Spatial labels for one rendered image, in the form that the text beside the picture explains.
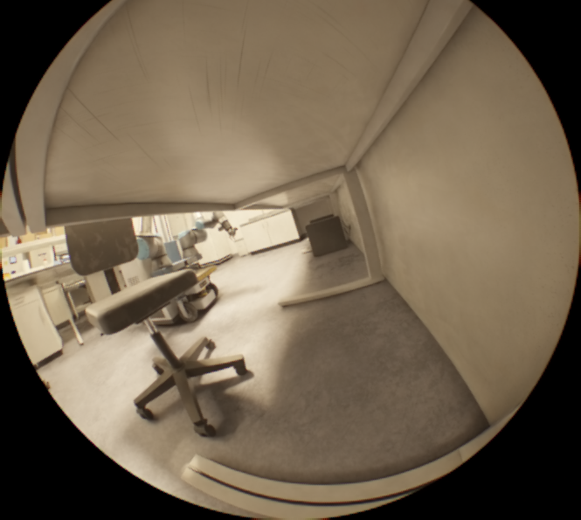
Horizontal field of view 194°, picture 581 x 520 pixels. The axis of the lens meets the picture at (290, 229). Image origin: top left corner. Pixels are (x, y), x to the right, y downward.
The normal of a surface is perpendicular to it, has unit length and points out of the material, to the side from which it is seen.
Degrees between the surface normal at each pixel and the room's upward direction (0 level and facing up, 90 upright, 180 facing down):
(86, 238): 90
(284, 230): 90
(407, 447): 0
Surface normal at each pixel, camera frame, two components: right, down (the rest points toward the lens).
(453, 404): -0.30, -0.95
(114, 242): 0.94, -0.29
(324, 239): -0.17, 0.11
